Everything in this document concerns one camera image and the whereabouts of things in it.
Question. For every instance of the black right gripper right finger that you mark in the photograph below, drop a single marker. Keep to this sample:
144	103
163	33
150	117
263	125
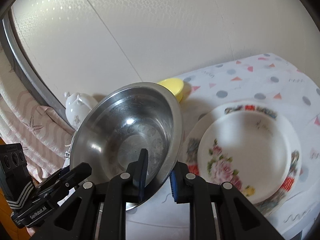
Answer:
188	188

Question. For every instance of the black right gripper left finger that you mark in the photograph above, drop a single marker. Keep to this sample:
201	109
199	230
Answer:
128	187

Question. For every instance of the white plate red characters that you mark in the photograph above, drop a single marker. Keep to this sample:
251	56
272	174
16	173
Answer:
262	108

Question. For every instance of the stainless steel bowl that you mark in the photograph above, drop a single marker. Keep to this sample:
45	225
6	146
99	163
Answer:
140	115

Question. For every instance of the white floral deep plate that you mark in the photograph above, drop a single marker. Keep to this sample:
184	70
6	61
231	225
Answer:
258	155

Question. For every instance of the pink striped curtain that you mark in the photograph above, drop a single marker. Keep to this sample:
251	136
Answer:
44	136

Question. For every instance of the white ceramic electric kettle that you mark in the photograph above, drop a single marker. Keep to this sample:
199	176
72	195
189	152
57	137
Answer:
78	106

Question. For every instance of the yellow plastic bowl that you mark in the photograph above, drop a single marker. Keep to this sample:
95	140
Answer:
175	85

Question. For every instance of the white patterned tablecloth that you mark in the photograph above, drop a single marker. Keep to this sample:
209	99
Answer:
268	79

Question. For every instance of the grey metal window frame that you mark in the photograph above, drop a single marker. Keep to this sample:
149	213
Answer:
23	68

